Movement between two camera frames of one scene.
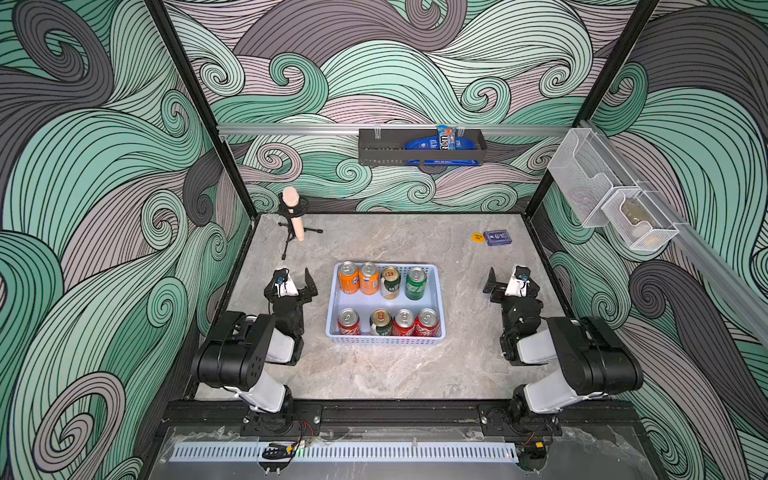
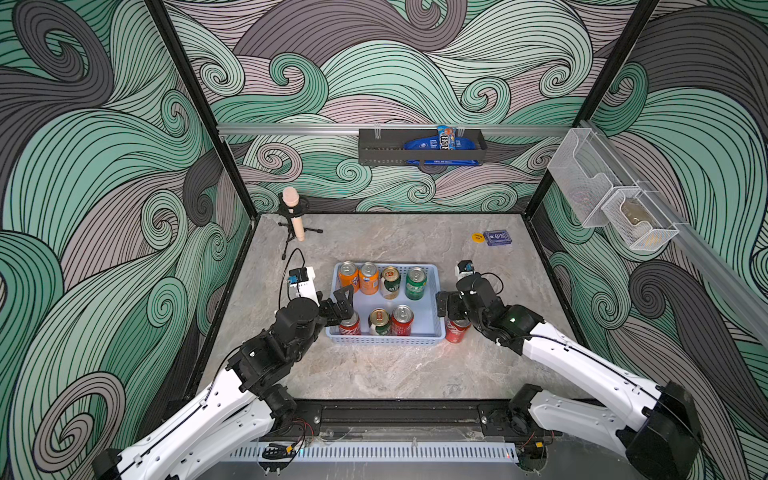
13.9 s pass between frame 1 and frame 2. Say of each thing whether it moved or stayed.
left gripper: moved
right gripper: moved
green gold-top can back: stayed
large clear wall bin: stayed
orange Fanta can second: stayed
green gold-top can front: stayed
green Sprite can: stayed
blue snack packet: stayed
